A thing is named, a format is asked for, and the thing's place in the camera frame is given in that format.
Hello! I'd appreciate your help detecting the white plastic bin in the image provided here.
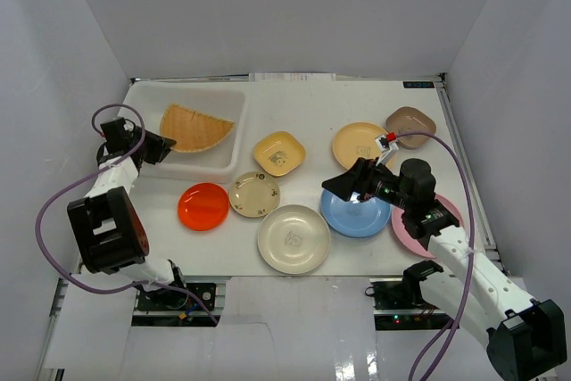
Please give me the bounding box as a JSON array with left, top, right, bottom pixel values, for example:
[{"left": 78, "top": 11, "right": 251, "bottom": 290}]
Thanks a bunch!
[{"left": 124, "top": 81, "right": 248, "bottom": 183}]

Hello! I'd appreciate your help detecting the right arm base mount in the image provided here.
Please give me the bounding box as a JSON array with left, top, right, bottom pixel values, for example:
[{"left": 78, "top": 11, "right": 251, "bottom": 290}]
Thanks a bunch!
[{"left": 364, "top": 280, "right": 450, "bottom": 332}]

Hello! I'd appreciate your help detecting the blue round plate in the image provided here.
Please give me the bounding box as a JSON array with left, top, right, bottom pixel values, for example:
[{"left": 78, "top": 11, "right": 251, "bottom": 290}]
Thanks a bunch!
[{"left": 319, "top": 190, "right": 392, "bottom": 238}]

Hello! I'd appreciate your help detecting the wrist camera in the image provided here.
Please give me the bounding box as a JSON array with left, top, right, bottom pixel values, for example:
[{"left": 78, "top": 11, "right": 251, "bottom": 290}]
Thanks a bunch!
[
  {"left": 375, "top": 133, "right": 399, "bottom": 166},
  {"left": 100, "top": 117, "right": 137, "bottom": 136}
]

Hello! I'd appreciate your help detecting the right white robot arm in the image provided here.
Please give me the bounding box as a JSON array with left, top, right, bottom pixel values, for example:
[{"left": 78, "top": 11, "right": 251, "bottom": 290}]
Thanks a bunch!
[{"left": 322, "top": 158, "right": 567, "bottom": 380}]

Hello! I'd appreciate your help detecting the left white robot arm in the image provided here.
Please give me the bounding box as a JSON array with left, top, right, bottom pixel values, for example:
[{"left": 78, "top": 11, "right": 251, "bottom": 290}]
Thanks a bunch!
[{"left": 67, "top": 117, "right": 189, "bottom": 309}]

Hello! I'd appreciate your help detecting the paper sheet at back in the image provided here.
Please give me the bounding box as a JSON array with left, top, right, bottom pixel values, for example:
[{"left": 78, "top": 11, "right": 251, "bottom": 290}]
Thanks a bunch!
[{"left": 249, "top": 72, "right": 336, "bottom": 82}]

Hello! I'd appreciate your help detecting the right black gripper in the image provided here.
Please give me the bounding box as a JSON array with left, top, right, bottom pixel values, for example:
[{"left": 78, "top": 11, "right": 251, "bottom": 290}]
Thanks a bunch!
[{"left": 322, "top": 158, "right": 412, "bottom": 211}]

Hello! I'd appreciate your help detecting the tan round plate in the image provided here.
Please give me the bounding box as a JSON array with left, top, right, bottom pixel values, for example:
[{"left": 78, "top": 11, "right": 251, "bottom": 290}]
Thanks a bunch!
[{"left": 332, "top": 122, "right": 387, "bottom": 170}]

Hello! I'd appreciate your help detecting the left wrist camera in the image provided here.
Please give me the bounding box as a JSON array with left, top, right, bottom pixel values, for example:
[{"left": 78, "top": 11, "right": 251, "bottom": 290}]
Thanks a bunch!
[{"left": 100, "top": 117, "right": 137, "bottom": 136}]

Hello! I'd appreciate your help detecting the orange round plate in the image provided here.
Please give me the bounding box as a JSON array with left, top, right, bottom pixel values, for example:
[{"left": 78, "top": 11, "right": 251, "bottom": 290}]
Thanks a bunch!
[{"left": 178, "top": 183, "right": 230, "bottom": 232}]

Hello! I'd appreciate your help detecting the pink round plate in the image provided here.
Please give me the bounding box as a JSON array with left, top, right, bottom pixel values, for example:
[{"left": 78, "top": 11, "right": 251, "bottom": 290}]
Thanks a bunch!
[{"left": 391, "top": 194, "right": 464, "bottom": 259}]

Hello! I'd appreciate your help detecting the yellow square panda dish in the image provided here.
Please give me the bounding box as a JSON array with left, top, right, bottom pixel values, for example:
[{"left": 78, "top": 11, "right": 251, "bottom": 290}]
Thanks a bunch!
[{"left": 252, "top": 131, "right": 306, "bottom": 177}]

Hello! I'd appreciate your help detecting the brown square dish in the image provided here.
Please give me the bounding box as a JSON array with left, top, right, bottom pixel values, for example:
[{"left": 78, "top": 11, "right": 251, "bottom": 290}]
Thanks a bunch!
[{"left": 385, "top": 106, "right": 437, "bottom": 149}]

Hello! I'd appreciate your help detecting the cream round plate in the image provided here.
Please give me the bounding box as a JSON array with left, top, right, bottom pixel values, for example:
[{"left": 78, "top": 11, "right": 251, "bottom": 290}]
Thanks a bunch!
[{"left": 257, "top": 204, "right": 332, "bottom": 276}]

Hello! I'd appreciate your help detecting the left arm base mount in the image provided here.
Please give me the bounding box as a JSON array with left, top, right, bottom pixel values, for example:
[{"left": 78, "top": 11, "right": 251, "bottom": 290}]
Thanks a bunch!
[{"left": 136, "top": 280, "right": 219, "bottom": 316}]

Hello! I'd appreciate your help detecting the beige patterned small plate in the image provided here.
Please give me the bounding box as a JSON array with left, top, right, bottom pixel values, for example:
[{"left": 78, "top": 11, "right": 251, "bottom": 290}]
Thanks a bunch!
[{"left": 228, "top": 171, "right": 281, "bottom": 219}]

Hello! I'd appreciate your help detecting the dark table label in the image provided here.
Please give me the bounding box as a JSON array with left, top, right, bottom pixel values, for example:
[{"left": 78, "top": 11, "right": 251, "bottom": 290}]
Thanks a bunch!
[{"left": 402, "top": 81, "right": 434, "bottom": 89}]

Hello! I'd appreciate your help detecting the woven fan-shaped basket plate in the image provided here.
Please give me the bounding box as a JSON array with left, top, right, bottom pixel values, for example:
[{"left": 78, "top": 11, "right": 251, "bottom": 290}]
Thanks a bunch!
[{"left": 160, "top": 104, "right": 235, "bottom": 153}]

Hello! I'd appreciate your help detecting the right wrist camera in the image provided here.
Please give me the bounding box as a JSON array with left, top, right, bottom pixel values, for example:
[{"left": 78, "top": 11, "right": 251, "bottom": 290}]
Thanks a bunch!
[{"left": 375, "top": 133, "right": 399, "bottom": 166}]

